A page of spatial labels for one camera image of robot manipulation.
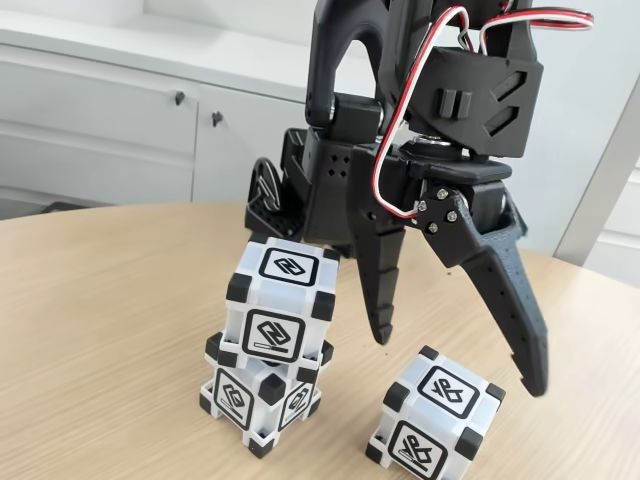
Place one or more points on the white cube with pentagon symbol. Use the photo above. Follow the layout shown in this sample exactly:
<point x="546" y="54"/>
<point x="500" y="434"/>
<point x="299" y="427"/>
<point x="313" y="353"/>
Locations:
<point x="235" y="395"/>

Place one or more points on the white cube with zigzag symbol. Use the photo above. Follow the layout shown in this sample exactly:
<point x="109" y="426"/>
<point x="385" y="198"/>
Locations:
<point x="275" y="300"/>

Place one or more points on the white drawer unit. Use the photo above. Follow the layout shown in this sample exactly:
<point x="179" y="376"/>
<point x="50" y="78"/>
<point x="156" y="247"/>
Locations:
<point x="622" y="235"/>

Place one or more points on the white slanted post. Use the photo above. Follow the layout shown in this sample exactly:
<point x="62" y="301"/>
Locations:
<point x="590" y="210"/>

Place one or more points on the black cabinet key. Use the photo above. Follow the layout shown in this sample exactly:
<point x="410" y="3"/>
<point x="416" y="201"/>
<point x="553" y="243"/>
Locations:
<point x="178" y="97"/>
<point x="217" y="118"/>

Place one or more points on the white cube with ampersand symbol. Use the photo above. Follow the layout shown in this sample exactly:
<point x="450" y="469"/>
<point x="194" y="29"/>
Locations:
<point x="440" y="410"/>

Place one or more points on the white cabinet with locks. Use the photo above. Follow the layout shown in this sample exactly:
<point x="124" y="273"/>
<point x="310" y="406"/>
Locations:
<point x="100" y="145"/>

